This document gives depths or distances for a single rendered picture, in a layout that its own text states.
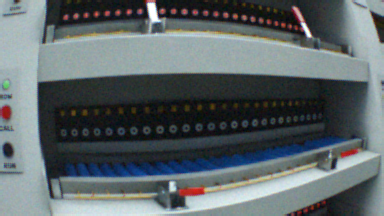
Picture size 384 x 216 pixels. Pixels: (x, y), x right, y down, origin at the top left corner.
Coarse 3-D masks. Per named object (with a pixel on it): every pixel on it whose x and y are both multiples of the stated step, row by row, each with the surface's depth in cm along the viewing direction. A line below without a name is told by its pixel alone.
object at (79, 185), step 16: (336, 144) 60; (352, 144) 60; (272, 160) 53; (288, 160) 53; (304, 160) 54; (144, 176) 45; (160, 176) 46; (176, 176) 46; (192, 176) 47; (208, 176) 47; (224, 176) 48; (240, 176) 49; (256, 176) 50; (272, 176) 50; (64, 192) 39; (80, 192) 40; (96, 192) 41; (112, 192) 42; (128, 192) 43; (144, 192) 44
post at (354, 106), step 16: (304, 0) 80; (320, 0) 74; (336, 0) 68; (304, 16) 81; (320, 16) 75; (336, 16) 69; (352, 16) 64; (368, 16) 67; (320, 32) 76; (336, 32) 71; (352, 32) 65; (368, 32) 64; (368, 48) 63; (368, 64) 62; (320, 80) 79; (336, 80) 73; (368, 80) 62; (336, 96) 73; (352, 96) 68; (368, 96) 62; (336, 112) 73; (352, 112) 68; (368, 112) 63; (352, 192) 66; (368, 192) 61; (368, 208) 60
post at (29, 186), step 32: (0, 0) 35; (32, 0) 37; (0, 32) 34; (32, 32) 36; (0, 64) 34; (32, 64) 36; (32, 96) 35; (32, 128) 35; (32, 160) 34; (0, 192) 31; (32, 192) 33
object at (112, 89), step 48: (48, 0) 58; (240, 0) 75; (288, 0) 82; (48, 96) 55; (96, 96) 59; (144, 96) 62; (192, 96) 66; (240, 96) 69; (288, 96) 74; (48, 144) 54
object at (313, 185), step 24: (336, 120) 73; (72, 144) 53; (96, 144) 54; (120, 144) 56; (144, 144) 58; (168, 144) 59; (192, 144) 61; (216, 144) 63; (48, 168) 50; (312, 168) 54; (360, 168) 55; (48, 192) 33; (216, 192) 47; (240, 192) 47; (264, 192) 46; (288, 192) 46; (312, 192) 49; (336, 192) 52
